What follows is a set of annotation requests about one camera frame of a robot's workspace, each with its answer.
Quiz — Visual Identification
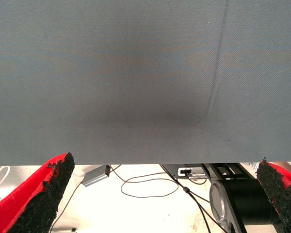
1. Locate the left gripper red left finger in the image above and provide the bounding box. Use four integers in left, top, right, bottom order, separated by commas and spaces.
0, 152, 75, 233

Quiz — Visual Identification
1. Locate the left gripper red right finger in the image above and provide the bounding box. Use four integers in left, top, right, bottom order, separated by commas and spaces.
256, 156, 291, 233

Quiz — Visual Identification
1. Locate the grey metal box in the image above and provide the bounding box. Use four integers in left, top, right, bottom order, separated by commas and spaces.
81, 165, 112, 188

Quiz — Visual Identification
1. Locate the dark grey table cloth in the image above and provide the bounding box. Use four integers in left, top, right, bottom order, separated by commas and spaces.
0, 0, 291, 166

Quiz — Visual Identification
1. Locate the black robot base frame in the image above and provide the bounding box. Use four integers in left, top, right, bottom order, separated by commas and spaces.
201, 163, 286, 233

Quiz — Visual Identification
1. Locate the thin black floor cable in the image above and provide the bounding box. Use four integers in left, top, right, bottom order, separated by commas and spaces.
109, 165, 179, 199
49, 181, 85, 233
159, 164, 228, 233
184, 186, 213, 233
188, 176, 208, 185

